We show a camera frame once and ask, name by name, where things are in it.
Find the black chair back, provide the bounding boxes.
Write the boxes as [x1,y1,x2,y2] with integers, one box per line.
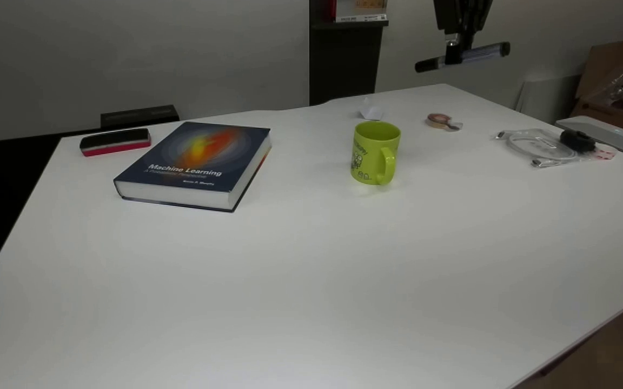
[97,103,182,131]

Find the white cylindrical bin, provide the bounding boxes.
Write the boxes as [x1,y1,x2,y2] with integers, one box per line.
[514,69,579,126]

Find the dark blue hardcover book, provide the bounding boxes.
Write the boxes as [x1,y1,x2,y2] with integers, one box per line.
[113,119,274,213]

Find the small white paper piece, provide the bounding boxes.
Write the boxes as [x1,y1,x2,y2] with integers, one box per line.
[352,99,384,121]

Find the black strap device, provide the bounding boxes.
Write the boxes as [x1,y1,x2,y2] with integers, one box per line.
[557,127,597,155]

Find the black display stand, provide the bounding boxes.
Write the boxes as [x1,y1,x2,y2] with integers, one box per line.
[307,0,392,107]

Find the small brown object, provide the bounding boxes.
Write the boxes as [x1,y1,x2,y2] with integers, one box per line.
[425,110,464,134]

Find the black marker pen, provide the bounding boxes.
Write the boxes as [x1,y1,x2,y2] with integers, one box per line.
[412,40,513,75]

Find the bagged white cable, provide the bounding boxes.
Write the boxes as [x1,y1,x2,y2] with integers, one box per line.
[492,126,616,171]

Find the red and black marker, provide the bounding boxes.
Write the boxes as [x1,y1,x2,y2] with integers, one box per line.
[78,126,154,158]

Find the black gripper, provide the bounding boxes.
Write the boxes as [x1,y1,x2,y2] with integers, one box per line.
[431,0,496,67]

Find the yellow-green plastic mug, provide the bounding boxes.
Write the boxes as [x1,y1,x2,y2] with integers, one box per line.
[349,119,402,187]

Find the brown cardboard box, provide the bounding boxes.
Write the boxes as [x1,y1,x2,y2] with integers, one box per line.
[574,38,623,142]

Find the red white brochure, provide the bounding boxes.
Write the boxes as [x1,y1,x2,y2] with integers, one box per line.
[333,0,389,24]

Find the white flat device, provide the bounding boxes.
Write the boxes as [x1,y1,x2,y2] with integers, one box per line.
[556,114,623,158]

